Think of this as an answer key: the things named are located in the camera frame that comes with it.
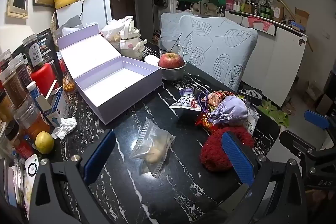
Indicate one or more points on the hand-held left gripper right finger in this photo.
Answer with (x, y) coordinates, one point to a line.
(237, 158)

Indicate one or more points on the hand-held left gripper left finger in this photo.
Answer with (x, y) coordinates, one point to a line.
(99, 155)

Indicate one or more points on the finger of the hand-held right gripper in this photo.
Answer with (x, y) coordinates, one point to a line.
(296, 142)
(316, 119)

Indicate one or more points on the red fuzzy scrunchie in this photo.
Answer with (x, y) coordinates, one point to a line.
(212, 153)

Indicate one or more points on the white printed foil bag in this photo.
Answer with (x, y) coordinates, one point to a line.
(252, 119)

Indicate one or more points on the clear zip bag of food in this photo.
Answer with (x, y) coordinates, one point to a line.
(155, 145)

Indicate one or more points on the purple gift box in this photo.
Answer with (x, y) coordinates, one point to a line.
(118, 82)

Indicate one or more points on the white purple snack packet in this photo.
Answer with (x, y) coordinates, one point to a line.
(183, 102)

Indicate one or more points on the green slippers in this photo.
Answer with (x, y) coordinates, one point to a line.
(275, 112)

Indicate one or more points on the crumpled white tissue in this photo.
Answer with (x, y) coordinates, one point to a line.
(64, 127)

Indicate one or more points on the yellow green lemon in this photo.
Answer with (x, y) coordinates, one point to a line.
(44, 142)

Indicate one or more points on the blue white carton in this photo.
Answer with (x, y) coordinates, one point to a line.
(59, 108)

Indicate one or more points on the black white striped box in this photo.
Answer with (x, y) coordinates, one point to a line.
(252, 95)

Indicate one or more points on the white counter cabinet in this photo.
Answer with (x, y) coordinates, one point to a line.
(281, 56)

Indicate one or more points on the jar of orange contents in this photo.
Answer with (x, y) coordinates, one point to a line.
(32, 121)

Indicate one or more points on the bag of orange snacks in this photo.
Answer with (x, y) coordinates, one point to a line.
(68, 83)

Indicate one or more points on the small black lid jar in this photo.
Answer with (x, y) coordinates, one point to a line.
(18, 140)

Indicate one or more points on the blue tube with white cap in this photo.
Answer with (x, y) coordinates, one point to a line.
(33, 91)

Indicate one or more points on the red box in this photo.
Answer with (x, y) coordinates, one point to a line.
(44, 75)

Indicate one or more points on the cardboard box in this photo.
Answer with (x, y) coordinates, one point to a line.
(300, 19)

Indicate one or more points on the metal bowl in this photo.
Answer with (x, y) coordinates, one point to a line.
(172, 73)

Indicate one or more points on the clear jar with screw lid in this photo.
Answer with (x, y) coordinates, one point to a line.
(21, 74)
(13, 90)
(5, 60)

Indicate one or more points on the white cylindrical roll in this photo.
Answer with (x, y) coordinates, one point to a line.
(151, 59)

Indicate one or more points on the leaf pattern covered chair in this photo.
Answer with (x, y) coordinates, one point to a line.
(169, 24)
(218, 50)

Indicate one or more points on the pink cloth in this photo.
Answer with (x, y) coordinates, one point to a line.
(260, 22)

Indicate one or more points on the white cartoon water bottle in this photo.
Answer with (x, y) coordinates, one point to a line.
(128, 43)

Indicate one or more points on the red apple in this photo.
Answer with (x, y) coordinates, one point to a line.
(170, 60)

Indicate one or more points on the tall dark label jar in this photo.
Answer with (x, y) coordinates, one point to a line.
(34, 53)

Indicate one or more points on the row of bottles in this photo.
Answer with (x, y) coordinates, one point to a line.
(262, 8)

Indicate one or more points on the black printed pouch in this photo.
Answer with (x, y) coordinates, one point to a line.
(46, 43)

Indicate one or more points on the plastic bag of food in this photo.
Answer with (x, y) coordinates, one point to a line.
(111, 29)

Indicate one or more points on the glass mug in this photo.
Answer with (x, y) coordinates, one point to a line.
(168, 45)

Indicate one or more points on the thin dark stirring stick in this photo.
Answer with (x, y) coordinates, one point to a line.
(179, 40)

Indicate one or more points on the grey bag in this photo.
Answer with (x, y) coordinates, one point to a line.
(72, 22)

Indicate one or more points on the woven fan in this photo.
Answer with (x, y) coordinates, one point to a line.
(53, 21)

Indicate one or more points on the white refrigerator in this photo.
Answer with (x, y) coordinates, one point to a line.
(94, 8)

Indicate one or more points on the beige tote bags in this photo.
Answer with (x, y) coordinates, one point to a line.
(212, 8)

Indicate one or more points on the brown door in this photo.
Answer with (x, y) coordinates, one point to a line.
(120, 1)

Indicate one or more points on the white card with camera icon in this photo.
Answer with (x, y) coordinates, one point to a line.
(31, 165)

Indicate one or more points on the wall intercom panel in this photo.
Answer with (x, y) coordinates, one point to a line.
(18, 2)

